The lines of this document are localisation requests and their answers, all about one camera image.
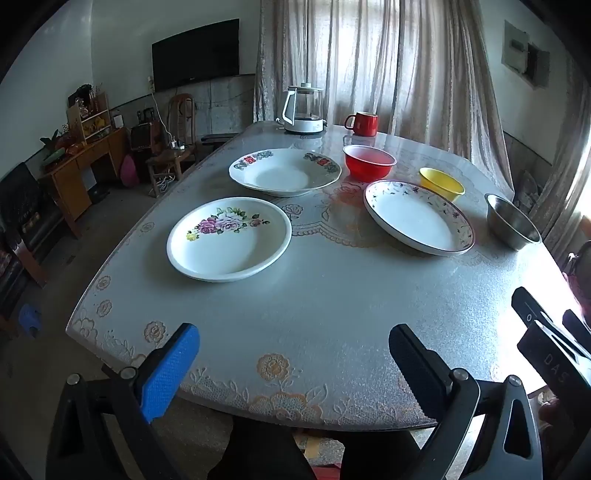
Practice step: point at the small wooden shelf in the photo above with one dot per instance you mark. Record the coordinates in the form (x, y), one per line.
(90, 122)

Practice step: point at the red mug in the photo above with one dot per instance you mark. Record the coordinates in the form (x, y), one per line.
(364, 125)

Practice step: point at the white plate with red characters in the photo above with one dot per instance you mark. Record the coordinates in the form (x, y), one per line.
(281, 175)

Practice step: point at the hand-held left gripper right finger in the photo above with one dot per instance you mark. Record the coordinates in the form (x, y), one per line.
(415, 364)

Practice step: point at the brown wooden chair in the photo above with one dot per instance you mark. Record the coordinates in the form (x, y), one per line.
(178, 115)

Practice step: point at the pink bag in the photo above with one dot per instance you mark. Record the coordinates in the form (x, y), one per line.
(129, 170)

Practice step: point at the wall electrical box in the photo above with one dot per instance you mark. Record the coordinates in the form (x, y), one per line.
(521, 50)

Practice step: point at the beige patterned curtain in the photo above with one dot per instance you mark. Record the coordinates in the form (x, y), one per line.
(415, 69)

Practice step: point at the white plate with floral rim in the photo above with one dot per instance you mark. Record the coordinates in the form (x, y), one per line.
(415, 219)

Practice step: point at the red plastic bowl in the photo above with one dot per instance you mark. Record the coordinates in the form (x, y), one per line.
(367, 164)

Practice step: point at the orange wooden desk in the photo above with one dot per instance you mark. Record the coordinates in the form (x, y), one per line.
(69, 184)

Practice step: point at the yellow bowl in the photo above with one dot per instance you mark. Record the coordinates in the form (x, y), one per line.
(443, 184)

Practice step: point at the glass electric kettle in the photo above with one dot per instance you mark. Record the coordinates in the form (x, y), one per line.
(302, 117)

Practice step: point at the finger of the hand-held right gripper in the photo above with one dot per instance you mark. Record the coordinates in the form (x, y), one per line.
(579, 325)
(535, 307)

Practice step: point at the dark shelf unit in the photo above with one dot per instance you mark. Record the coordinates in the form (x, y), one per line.
(23, 207)

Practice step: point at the white plate with rose print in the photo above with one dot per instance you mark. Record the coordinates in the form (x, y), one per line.
(221, 254)

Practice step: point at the black wall television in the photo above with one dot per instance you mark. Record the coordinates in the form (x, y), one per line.
(196, 55)

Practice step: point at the blue plastic stool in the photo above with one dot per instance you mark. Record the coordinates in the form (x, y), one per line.
(30, 318)

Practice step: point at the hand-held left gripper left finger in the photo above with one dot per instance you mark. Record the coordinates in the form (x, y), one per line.
(171, 374)

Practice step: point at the dark bench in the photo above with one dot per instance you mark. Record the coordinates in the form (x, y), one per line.
(219, 138)

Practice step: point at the floral print tablecloth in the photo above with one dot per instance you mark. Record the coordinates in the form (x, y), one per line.
(332, 300)

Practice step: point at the stainless steel bowl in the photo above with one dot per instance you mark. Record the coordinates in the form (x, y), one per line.
(510, 224)

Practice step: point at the grey window curtain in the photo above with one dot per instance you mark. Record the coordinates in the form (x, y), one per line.
(561, 161)

